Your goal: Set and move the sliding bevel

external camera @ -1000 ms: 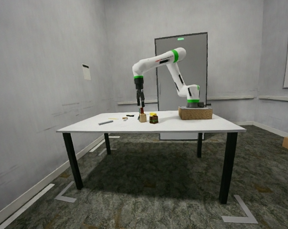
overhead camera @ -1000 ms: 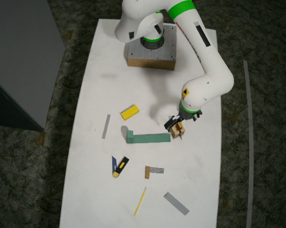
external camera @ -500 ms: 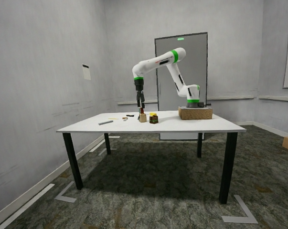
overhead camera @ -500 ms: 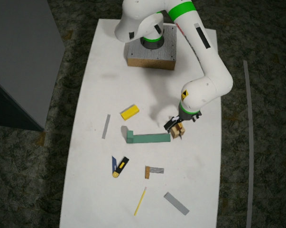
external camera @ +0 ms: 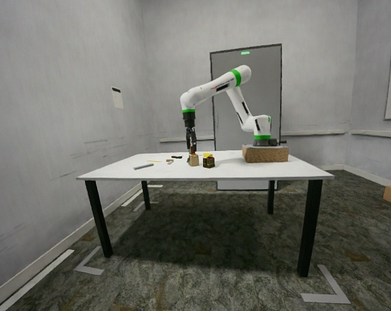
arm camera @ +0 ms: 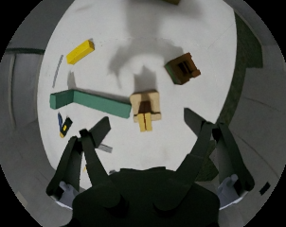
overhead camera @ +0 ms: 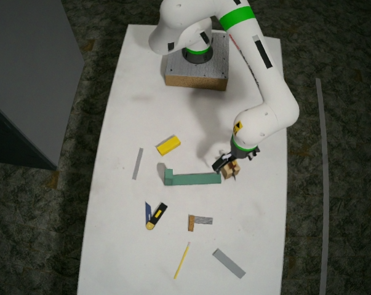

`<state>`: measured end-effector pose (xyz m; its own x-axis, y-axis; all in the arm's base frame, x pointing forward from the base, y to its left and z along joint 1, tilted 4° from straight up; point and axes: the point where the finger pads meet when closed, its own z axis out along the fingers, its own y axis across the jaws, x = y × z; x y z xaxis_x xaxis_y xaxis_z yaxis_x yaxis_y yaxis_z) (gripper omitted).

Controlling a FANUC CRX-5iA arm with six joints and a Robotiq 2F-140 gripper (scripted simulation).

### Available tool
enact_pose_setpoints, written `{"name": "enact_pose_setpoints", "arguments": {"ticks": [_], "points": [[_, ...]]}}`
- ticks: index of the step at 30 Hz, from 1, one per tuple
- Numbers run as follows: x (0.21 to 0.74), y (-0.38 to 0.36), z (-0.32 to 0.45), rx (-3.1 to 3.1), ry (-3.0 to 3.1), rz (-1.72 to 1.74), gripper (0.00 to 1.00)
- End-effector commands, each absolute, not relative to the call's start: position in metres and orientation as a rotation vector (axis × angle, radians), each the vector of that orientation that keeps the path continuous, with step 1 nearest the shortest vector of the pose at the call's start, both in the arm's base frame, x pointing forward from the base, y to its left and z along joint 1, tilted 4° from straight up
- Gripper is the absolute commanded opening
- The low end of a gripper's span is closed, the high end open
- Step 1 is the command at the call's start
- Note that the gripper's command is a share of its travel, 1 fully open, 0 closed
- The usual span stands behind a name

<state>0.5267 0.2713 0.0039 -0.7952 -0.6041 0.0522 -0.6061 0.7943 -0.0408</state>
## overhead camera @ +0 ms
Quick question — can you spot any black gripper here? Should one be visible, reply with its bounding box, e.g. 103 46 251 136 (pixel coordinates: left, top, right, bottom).
212 147 260 175

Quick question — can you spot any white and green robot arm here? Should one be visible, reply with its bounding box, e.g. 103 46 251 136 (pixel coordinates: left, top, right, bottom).
148 0 300 159

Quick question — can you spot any try square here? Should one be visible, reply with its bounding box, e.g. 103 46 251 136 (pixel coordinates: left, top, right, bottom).
188 216 213 232

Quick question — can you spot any green l-shaped bar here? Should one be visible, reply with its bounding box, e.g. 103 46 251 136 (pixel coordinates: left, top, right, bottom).
164 169 221 186

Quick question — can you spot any grey flat bar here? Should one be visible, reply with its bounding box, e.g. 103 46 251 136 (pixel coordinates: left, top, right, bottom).
213 249 246 279
132 148 144 180

